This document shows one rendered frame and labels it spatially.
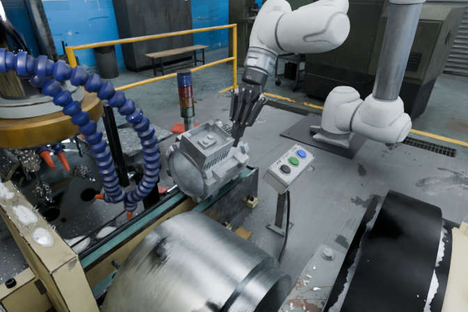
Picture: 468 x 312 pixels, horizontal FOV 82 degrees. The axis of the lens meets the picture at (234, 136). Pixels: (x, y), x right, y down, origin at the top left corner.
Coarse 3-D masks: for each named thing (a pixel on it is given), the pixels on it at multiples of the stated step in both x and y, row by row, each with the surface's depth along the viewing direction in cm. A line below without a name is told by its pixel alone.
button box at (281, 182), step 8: (296, 144) 84; (288, 152) 80; (296, 152) 80; (280, 160) 76; (288, 160) 77; (304, 160) 79; (312, 160) 81; (272, 168) 73; (296, 168) 76; (304, 168) 77; (264, 176) 75; (272, 176) 73; (280, 176) 72; (288, 176) 72; (296, 176) 73; (272, 184) 74; (280, 184) 72; (288, 184) 70; (280, 192) 73
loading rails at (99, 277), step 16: (240, 176) 96; (256, 176) 98; (176, 192) 87; (224, 192) 88; (240, 192) 92; (256, 192) 103; (160, 208) 82; (176, 208) 85; (192, 208) 92; (208, 208) 79; (224, 208) 87; (240, 208) 96; (128, 224) 75; (144, 224) 76; (224, 224) 88; (112, 240) 71; (128, 240) 73; (80, 256) 66; (96, 256) 67; (112, 256) 70; (96, 272) 67; (112, 272) 63; (96, 288) 60
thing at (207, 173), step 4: (220, 124) 91; (172, 144) 80; (176, 144) 78; (244, 144) 88; (176, 148) 79; (240, 148) 88; (244, 148) 87; (248, 148) 88; (244, 152) 87; (168, 172) 87; (204, 172) 74; (208, 172) 75; (204, 176) 75; (208, 176) 75; (196, 200) 82; (200, 200) 83
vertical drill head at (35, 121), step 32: (0, 0) 34; (32, 0) 37; (0, 32) 35; (32, 32) 37; (0, 96) 40; (32, 96) 40; (96, 96) 47; (0, 128) 36; (32, 128) 37; (64, 128) 40; (32, 160) 41
